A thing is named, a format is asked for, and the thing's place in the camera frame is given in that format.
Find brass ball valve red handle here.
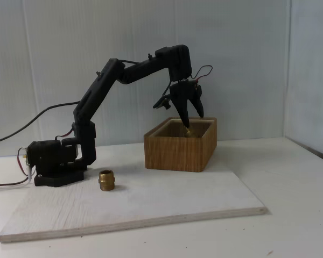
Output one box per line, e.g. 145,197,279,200
184,127,202,138

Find slatted wooden box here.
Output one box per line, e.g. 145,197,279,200
144,116,218,173

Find brass threaded pipe nipple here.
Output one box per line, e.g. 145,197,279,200
98,169,117,192

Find white painted plywood board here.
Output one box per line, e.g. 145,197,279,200
0,171,266,244

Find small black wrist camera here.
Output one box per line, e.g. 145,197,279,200
152,94,173,110

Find red brown servo wires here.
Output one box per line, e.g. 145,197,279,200
189,65,213,81

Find black camera cable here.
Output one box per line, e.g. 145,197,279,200
120,59,171,102

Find black power cable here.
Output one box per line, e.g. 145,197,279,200
0,101,80,147

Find red and white base wires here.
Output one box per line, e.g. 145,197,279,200
0,146,34,193

